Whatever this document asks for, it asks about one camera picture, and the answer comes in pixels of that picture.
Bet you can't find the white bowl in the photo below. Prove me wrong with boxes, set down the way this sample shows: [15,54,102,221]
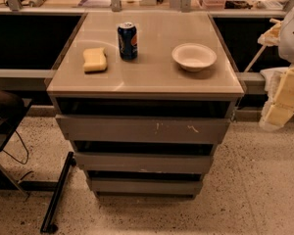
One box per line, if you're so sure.
[171,43,217,71]

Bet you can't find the grey middle drawer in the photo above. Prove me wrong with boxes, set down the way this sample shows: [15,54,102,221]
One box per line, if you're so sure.
[74,153,212,174]

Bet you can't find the black floor cable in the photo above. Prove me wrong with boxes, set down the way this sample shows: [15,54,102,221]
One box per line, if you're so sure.
[1,129,30,166]

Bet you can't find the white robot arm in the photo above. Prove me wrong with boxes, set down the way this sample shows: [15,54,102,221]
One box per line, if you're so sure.
[258,6,294,131]

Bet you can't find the grey drawer cabinet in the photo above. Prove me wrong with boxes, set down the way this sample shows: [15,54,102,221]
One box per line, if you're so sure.
[44,11,246,201]

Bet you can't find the white stick with handle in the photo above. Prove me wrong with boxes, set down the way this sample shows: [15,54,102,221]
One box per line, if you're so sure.
[244,18,282,72]

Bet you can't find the grey bottom drawer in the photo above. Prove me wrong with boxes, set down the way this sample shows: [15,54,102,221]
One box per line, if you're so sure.
[86,178,203,195]

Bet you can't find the blue Pepsi can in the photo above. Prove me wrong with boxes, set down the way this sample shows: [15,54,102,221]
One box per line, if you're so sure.
[118,22,138,61]

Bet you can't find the black metal stand leg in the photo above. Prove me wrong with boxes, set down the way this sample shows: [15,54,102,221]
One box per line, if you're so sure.
[40,152,74,234]

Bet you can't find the black chair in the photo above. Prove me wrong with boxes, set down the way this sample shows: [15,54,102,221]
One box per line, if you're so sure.
[0,90,32,197]

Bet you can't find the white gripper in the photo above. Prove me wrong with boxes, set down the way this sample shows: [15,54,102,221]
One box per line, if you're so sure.
[259,65,294,131]

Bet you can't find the grey drawer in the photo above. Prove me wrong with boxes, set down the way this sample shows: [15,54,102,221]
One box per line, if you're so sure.
[86,178,203,195]
[56,115,229,144]
[74,153,212,174]

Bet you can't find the grey top drawer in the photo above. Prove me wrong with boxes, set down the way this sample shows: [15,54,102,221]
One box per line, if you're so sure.
[56,115,229,144]

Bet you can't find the yellow sponge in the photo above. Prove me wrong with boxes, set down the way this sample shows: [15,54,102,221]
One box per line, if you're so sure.
[83,47,108,72]

